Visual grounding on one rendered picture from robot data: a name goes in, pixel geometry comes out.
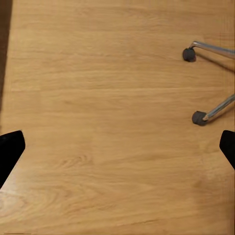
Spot swivel chair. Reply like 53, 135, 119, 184
182, 41, 235, 124

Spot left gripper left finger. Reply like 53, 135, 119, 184
0, 130, 25, 188

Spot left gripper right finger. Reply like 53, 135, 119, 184
219, 130, 235, 169

